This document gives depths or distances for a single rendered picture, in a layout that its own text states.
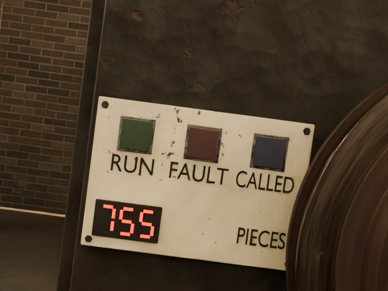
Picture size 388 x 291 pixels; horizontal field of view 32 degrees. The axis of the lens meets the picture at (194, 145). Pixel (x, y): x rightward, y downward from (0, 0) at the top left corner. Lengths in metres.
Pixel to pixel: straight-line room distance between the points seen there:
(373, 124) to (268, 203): 0.19
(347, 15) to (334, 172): 0.24
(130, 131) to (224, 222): 0.16
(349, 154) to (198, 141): 0.20
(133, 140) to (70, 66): 6.09
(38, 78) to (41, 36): 0.42
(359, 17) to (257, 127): 0.18
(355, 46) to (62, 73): 6.12
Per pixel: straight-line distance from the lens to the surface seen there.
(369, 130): 0.69
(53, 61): 6.91
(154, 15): 0.83
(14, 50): 7.00
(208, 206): 0.81
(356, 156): 0.69
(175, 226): 0.81
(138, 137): 0.80
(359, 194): 0.68
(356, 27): 0.85
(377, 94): 0.76
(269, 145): 0.80
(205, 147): 0.80
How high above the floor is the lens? 1.24
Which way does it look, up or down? 3 degrees down
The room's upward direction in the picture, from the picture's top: 8 degrees clockwise
